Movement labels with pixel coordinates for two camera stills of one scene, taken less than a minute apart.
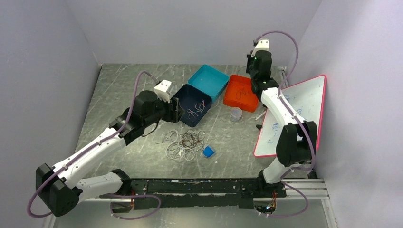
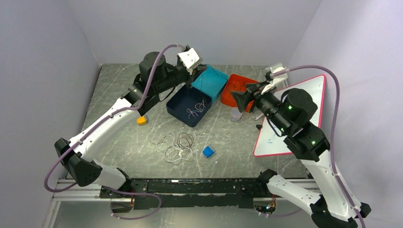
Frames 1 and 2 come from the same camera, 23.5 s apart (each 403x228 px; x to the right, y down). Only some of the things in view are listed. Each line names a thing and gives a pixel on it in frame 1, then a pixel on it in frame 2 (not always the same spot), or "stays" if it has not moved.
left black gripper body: (163, 111) -> (178, 76)
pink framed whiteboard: (308, 99) stays
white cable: (198, 108) stays
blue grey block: (208, 152) stays
